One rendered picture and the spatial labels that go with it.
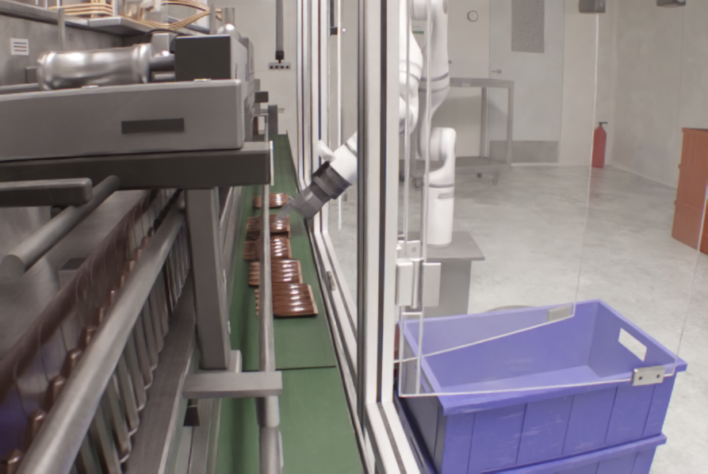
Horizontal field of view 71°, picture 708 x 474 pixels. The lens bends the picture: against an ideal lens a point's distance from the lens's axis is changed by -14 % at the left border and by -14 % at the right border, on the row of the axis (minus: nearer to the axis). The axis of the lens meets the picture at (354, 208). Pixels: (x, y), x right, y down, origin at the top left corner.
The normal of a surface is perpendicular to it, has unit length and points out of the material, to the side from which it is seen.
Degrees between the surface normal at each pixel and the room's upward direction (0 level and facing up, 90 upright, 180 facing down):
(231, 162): 90
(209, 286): 90
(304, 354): 2
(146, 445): 0
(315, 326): 2
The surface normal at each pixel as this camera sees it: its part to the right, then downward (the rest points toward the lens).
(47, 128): 0.15, 0.25
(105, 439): 0.95, 0.08
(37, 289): 0.00, -0.97
